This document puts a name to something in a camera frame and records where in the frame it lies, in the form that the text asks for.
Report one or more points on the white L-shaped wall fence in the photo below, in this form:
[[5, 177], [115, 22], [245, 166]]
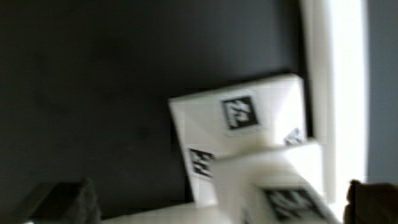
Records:
[[334, 107]]

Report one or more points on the white light bulb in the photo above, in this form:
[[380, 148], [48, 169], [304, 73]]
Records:
[[284, 204]]

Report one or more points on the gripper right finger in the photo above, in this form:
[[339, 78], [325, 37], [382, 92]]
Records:
[[371, 207]]

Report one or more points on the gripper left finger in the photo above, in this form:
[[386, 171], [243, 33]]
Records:
[[60, 203]]

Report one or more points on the white lamp base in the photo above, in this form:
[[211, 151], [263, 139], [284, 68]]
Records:
[[245, 147]]

